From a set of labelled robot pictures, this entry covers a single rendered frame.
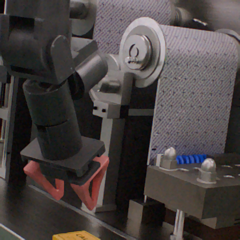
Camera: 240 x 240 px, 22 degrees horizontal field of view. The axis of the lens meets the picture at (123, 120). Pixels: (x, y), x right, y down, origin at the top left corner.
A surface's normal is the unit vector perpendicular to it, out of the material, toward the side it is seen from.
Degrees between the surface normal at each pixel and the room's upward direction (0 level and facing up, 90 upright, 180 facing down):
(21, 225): 0
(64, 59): 90
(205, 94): 90
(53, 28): 90
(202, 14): 90
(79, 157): 29
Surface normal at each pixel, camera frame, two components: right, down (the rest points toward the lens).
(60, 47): 0.84, 0.18
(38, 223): 0.12, -0.98
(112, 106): 0.63, 0.19
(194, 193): -0.76, 0.00
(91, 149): -0.15, -0.83
